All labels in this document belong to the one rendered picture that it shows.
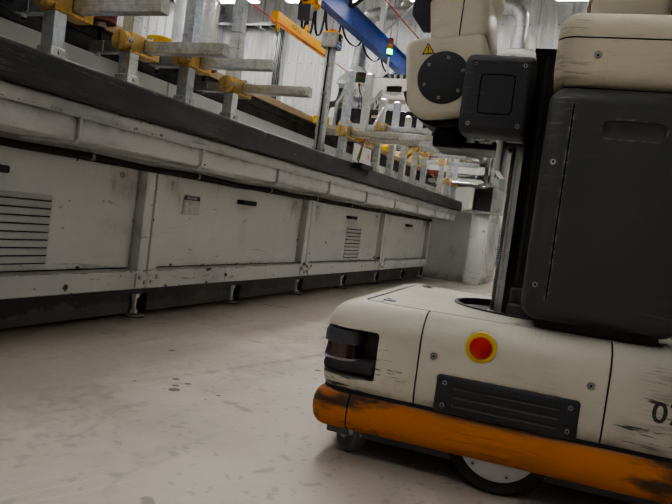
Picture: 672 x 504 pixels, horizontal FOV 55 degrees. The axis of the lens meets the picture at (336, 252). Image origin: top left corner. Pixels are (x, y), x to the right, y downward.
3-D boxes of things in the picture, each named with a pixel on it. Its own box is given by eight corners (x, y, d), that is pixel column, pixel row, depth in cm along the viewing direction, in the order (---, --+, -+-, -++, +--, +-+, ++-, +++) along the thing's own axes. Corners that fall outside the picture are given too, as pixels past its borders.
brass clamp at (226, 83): (252, 99, 222) (254, 85, 222) (231, 90, 210) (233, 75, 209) (237, 99, 224) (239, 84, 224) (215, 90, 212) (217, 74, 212)
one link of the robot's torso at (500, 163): (527, 181, 141) (543, 68, 140) (521, 166, 114) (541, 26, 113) (408, 169, 149) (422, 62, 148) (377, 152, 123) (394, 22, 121)
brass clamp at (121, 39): (160, 63, 176) (162, 44, 176) (127, 48, 163) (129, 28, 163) (142, 62, 178) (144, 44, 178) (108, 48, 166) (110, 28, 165)
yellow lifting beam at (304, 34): (333, 68, 899) (336, 45, 897) (276, 28, 741) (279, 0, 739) (327, 67, 902) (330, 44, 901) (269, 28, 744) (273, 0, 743)
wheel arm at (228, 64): (276, 75, 187) (278, 60, 187) (270, 72, 184) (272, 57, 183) (155, 70, 203) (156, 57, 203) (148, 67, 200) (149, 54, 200)
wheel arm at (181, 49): (229, 61, 164) (231, 44, 164) (222, 57, 161) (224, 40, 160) (96, 57, 180) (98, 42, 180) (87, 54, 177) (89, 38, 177)
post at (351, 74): (343, 171, 309) (356, 71, 307) (340, 170, 306) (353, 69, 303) (336, 170, 310) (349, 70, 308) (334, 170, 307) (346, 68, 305)
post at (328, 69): (324, 153, 285) (337, 50, 283) (320, 151, 280) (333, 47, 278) (315, 152, 287) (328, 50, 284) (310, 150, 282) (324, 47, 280)
